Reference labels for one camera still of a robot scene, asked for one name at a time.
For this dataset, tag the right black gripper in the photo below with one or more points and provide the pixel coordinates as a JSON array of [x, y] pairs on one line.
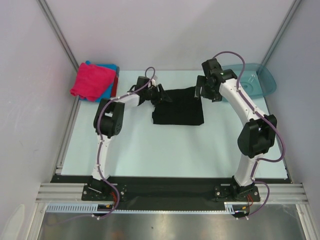
[[202, 80]]

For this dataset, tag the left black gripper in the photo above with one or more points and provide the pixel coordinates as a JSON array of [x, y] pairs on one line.
[[161, 96]]

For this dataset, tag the black t shirt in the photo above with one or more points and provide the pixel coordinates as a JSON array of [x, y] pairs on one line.
[[184, 109]]

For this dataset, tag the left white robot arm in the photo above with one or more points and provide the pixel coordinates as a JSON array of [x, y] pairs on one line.
[[108, 123]]

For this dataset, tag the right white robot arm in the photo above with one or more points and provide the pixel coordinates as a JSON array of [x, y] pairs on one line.
[[258, 132]]

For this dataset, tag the red folded t shirt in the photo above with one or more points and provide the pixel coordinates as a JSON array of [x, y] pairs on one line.
[[113, 92]]

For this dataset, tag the blue folded t shirt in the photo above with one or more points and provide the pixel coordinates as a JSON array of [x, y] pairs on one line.
[[108, 75]]

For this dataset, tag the teal plastic bin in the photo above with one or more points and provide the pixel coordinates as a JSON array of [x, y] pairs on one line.
[[257, 81]]

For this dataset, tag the pink folded t shirt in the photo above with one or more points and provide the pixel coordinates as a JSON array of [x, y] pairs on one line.
[[91, 81]]

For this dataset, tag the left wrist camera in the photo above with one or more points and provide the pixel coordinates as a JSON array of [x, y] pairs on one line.
[[153, 82]]

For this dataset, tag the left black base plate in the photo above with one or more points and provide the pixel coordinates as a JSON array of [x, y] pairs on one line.
[[103, 193]]

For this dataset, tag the right aluminium corner post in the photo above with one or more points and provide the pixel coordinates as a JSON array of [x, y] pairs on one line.
[[281, 31]]

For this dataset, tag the aluminium corner post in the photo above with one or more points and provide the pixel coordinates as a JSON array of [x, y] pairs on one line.
[[281, 31], [47, 12]]

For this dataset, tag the right white cable duct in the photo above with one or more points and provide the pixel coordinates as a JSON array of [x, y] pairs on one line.
[[239, 207]]

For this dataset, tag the white cable duct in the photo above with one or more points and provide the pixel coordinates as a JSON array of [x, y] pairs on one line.
[[79, 208], [239, 207]]

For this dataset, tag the left white cable duct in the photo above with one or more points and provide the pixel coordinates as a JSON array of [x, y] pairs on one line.
[[79, 208]]

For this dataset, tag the left aluminium corner post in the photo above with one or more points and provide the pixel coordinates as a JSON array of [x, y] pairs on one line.
[[47, 12]]

